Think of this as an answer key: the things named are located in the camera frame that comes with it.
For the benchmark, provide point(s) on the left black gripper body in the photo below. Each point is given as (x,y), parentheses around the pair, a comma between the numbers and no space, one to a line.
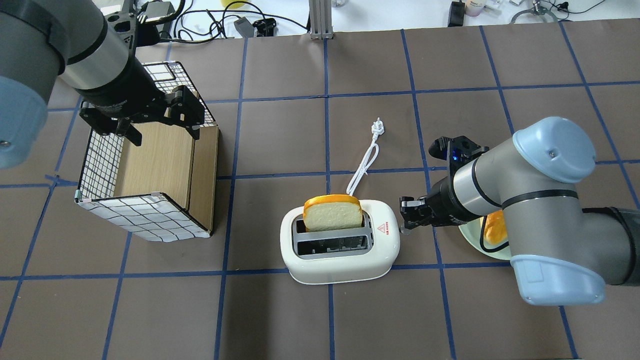
(121,91)

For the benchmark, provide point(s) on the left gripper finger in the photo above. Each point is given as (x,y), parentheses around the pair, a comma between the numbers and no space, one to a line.
(184,109)
(128,131)

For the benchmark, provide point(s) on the white two-slot toaster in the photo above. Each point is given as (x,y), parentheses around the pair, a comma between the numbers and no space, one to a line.
(343,255)

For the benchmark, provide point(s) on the toast bread slice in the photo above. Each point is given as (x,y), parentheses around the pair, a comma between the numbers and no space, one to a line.
(332,212)

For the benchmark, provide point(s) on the golden triangular pastry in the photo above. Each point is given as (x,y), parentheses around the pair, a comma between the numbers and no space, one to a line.
(495,233)

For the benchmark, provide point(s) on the wire basket with wooden shelves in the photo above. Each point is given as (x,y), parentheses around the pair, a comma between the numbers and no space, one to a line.
(162,190)

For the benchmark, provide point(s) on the aluminium frame post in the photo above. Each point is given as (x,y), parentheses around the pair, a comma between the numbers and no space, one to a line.
(320,16)

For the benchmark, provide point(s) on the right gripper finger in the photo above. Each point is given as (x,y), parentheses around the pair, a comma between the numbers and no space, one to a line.
(415,213)

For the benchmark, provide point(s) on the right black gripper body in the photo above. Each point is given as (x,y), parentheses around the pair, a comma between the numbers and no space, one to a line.
(446,203)

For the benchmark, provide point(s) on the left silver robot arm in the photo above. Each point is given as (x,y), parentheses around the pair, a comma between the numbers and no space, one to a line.
(94,53)

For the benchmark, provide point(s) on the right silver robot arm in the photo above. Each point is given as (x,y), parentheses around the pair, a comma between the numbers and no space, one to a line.
(562,254)

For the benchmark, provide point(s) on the black power adapter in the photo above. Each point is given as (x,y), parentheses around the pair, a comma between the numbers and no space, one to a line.
(457,13)

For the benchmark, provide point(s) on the light green plate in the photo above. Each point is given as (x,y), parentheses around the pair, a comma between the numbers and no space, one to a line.
(471,231)

